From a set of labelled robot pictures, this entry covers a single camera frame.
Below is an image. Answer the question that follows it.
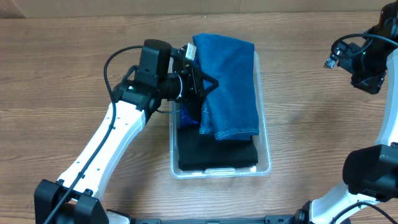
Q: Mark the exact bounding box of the sparkly blue cloth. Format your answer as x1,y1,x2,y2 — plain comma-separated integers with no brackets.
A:
180,104,200,129

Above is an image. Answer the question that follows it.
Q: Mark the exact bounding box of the large black cloth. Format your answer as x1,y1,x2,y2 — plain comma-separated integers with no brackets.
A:
177,126,258,171

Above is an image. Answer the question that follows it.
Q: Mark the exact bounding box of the clear plastic storage bin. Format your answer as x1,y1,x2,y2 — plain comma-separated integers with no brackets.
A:
169,52,272,179

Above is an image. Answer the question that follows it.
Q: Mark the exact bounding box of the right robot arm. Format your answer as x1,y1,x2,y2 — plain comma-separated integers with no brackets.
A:
285,2,397,223

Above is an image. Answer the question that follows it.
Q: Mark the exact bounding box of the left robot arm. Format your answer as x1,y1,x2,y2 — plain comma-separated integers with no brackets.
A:
34,39,218,224

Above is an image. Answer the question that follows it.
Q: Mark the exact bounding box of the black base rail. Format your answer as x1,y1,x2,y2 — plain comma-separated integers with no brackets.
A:
105,210,296,224

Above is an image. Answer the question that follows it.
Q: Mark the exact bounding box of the blue denim cloth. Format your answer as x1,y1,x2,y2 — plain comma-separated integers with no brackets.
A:
193,34,259,141

